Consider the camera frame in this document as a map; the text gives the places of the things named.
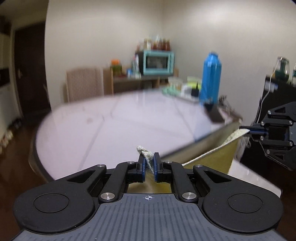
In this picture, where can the cream yellow terry towel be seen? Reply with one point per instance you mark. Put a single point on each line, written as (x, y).
(219, 158)

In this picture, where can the teal toaster oven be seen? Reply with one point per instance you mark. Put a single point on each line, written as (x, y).
(156, 62)

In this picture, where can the green lidded jar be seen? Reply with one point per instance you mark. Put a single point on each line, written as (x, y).
(116, 67)

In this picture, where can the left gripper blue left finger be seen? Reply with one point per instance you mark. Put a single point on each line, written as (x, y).
(117, 180)

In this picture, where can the wooden shelf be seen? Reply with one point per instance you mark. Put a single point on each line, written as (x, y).
(113, 85)

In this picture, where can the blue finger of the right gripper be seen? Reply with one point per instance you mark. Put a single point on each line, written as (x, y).
(254, 130)

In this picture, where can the glass top dining table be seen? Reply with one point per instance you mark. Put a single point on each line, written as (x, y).
(107, 130)

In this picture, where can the blue thermos flask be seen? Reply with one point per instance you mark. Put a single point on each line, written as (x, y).
(211, 79)

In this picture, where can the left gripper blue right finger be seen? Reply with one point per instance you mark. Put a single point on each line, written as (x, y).
(174, 174)

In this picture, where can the quilted beige chair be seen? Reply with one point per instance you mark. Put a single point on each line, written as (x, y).
(83, 83)

